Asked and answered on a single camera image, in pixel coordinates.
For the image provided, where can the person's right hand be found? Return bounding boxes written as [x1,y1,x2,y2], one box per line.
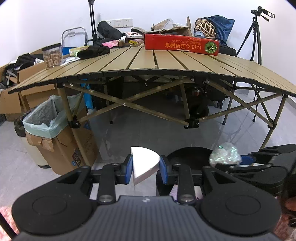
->
[278,197,296,218]

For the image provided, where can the clear jar with snacks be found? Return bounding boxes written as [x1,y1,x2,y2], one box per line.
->
[42,43,63,69]

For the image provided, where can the black drawstring bag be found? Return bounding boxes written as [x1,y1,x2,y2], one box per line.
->
[97,21,122,40]

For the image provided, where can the black cloth on table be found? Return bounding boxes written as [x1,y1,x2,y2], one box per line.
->
[77,46,110,59]

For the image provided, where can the white wall socket strip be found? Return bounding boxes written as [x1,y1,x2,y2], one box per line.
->
[106,18,133,28]

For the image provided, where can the red cardboard fruit box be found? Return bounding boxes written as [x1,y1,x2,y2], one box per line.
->
[144,34,220,56]

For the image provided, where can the dark blue velvet bag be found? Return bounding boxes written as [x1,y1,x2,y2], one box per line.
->
[201,15,235,46]

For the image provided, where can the woven rattan ball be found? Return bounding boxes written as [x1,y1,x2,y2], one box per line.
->
[194,18,217,39]

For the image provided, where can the iridescent wrapper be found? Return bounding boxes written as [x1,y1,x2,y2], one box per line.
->
[209,142,242,167]

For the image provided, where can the olive folding slat table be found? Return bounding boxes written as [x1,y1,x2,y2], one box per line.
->
[7,45,296,149]

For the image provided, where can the brown cardboard box open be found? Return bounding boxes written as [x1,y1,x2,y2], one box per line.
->
[150,16,193,37]

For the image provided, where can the folding step stool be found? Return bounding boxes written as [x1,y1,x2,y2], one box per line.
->
[61,27,88,56]

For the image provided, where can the cardboard bin with green liner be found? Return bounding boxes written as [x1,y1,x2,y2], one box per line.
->
[23,95,99,175]

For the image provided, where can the black round trash bin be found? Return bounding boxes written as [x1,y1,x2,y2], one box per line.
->
[156,147,212,196]

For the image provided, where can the black trolley handle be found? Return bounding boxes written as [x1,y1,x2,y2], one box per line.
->
[88,0,97,41]

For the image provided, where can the yellow small carton box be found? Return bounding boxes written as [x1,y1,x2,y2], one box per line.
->
[69,46,89,56]

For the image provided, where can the black camera tripod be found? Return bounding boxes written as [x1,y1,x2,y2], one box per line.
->
[236,16,263,123]

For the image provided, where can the black suitcase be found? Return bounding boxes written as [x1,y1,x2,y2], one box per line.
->
[219,45,237,57]

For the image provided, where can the blue water bottle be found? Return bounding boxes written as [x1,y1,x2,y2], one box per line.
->
[194,30,205,38]

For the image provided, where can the white foam wedge piece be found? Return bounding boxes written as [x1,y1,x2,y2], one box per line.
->
[131,147,160,185]

